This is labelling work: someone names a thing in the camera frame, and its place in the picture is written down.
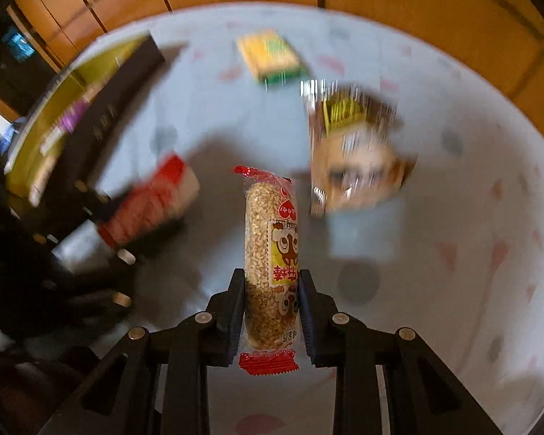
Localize purple candy packet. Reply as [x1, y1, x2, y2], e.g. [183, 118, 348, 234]
[57, 99, 90, 133]

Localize sesame rice bar packet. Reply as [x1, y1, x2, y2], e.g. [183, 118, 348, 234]
[234, 166, 300, 376]

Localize white patterned tablecloth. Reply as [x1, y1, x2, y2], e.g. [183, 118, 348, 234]
[85, 4, 544, 434]

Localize green cracker packet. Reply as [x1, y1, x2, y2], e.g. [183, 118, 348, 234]
[236, 29, 308, 88]

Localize gold interior black tin box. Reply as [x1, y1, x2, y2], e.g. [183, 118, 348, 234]
[4, 33, 165, 215]

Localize brown black sesame paste packet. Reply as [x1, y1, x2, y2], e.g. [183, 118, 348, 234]
[300, 79, 417, 217]

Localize red white round-logo snack packet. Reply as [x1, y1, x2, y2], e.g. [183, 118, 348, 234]
[98, 154, 200, 250]

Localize white gold stick sachet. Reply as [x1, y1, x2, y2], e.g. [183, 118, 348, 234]
[28, 82, 104, 207]

